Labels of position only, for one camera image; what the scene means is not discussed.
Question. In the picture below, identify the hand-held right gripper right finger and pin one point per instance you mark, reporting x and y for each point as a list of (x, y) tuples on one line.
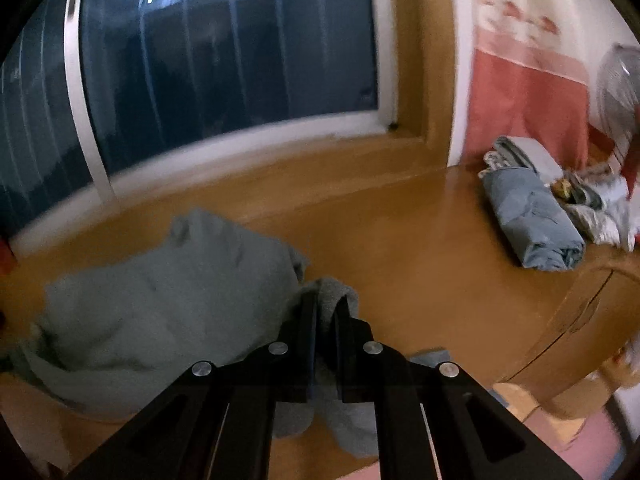
[(352, 345)]

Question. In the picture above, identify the pink foam floor mat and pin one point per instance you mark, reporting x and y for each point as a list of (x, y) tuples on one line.
[(590, 440)]

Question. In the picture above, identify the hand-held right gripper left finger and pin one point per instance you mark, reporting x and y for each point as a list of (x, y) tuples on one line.
[(300, 340)]

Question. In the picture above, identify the rolled blue-grey cloth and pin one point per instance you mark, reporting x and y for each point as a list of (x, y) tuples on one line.
[(535, 220)]

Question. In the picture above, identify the folded white cloth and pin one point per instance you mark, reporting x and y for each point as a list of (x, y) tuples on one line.
[(530, 152)]

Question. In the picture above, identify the grey sweater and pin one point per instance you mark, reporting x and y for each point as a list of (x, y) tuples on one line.
[(150, 310)]

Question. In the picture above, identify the printed cloth pile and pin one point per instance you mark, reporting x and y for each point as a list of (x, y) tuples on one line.
[(600, 205)]

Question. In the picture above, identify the white electric fan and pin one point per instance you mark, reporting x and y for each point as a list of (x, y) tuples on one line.
[(617, 90)]

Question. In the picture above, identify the window with white frame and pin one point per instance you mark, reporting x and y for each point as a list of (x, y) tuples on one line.
[(225, 50)]

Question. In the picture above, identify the red and white wall cloth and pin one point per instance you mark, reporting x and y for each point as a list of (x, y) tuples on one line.
[(525, 95)]

